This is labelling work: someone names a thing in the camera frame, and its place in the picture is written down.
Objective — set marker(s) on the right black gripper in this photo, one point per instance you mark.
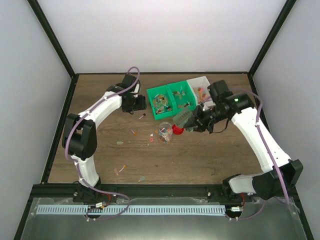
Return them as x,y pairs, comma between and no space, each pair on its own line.
201,128

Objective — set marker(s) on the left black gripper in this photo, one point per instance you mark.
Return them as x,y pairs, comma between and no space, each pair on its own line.
141,105

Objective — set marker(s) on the green slotted scoop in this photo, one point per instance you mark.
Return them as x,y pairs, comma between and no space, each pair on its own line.
182,118

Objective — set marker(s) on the clear plastic jar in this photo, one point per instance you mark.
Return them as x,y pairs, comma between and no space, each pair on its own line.
165,132

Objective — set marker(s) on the green double candy bin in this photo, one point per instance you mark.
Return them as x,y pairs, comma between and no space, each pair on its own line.
170,99

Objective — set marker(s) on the white candy bin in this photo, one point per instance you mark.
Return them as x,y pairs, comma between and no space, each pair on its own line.
199,87

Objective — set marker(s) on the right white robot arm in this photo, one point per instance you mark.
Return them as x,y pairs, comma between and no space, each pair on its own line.
279,173

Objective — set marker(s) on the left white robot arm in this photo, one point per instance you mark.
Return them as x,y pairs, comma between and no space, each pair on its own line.
80,132

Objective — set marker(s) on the red jar lid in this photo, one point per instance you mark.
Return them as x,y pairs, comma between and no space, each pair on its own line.
177,130

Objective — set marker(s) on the light blue slotted strip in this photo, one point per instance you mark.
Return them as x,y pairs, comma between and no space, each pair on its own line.
145,210

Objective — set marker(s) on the spilled candy near rail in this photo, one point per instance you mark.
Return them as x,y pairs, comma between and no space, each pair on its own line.
142,179

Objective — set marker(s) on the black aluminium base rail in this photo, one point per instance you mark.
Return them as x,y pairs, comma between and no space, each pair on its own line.
211,192

